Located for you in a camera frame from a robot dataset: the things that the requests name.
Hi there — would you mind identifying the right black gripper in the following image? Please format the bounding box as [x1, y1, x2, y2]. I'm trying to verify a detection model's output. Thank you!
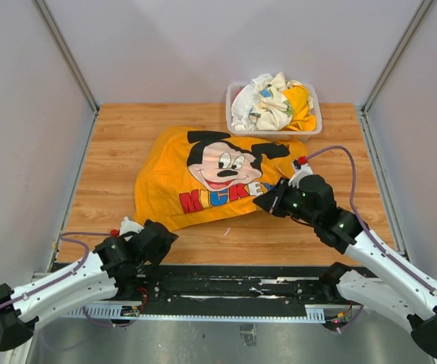
[253, 177, 319, 226]

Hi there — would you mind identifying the yellow pillowcase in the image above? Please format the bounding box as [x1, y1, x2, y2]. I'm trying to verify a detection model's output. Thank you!
[134, 127, 308, 231]

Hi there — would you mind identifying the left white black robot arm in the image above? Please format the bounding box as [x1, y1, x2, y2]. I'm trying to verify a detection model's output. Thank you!
[0, 220, 178, 352]

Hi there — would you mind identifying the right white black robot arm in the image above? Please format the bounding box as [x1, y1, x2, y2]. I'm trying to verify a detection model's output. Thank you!
[253, 174, 437, 359]

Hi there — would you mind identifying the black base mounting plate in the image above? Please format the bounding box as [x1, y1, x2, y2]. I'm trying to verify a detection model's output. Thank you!
[114, 265, 349, 308]

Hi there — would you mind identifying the translucent plastic bin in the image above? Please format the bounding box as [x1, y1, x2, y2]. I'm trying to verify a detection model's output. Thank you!
[225, 81, 322, 142]

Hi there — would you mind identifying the yellow cloth in bin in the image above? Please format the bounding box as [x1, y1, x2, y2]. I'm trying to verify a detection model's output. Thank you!
[282, 86, 316, 132]

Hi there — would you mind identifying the white printed cloth in bin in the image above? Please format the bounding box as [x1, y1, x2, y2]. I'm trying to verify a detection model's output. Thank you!
[231, 72, 304, 131]

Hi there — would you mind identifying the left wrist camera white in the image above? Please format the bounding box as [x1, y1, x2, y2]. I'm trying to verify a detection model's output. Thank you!
[110, 216, 143, 241]

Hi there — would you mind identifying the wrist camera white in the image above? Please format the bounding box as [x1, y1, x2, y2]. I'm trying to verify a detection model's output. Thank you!
[288, 156, 313, 188]
[110, 216, 143, 241]

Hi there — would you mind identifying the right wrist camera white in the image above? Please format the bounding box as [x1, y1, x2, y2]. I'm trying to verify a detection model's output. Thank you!
[288, 156, 313, 188]

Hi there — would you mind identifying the grey slotted cable duct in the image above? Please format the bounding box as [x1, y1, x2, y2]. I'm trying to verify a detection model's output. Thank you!
[65, 300, 325, 324]

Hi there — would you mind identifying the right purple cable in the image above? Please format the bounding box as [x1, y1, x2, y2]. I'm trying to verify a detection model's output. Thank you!
[297, 145, 437, 334]

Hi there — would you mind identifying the right aluminium frame post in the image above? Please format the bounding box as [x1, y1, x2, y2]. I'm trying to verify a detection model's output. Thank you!
[360, 0, 437, 115]

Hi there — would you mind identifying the aluminium frame post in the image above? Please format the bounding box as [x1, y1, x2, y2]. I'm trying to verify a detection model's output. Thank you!
[32, 0, 100, 115]
[360, 0, 437, 115]

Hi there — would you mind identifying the left aluminium frame post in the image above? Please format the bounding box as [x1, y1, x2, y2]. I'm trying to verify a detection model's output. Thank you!
[32, 0, 100, 115]

